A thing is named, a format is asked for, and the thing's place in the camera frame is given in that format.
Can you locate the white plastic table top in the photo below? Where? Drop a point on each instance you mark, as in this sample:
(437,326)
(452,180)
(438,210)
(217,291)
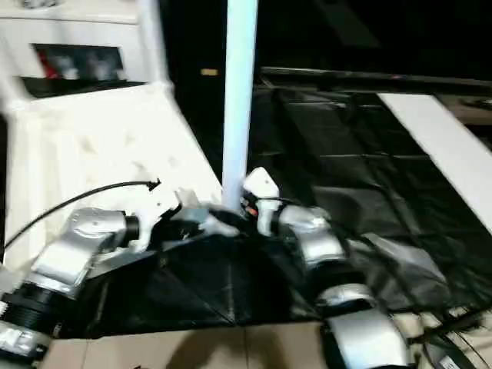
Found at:
(100,146)

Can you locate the white plastic table leg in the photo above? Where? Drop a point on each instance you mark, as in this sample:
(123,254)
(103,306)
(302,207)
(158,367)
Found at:
(154,42)
(240,100)

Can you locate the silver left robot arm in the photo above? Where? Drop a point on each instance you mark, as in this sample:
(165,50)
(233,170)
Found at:
(69,261)

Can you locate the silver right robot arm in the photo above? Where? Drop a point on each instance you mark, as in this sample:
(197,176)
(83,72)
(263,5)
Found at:
(315,246)

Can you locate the black plastic mat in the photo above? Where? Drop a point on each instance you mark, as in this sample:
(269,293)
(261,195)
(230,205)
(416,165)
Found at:
(346,192)

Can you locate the small tan label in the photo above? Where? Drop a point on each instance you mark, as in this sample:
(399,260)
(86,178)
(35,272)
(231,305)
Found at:
(209,72)

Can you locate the white cabinet with glass doors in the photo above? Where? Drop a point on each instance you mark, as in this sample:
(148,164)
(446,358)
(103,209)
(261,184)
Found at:
(77,34)

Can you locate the flat white board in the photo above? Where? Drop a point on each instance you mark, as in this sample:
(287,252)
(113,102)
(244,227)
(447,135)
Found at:
(446,146)

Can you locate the large black screen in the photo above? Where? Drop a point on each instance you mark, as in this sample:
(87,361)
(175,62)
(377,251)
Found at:
(369,34)

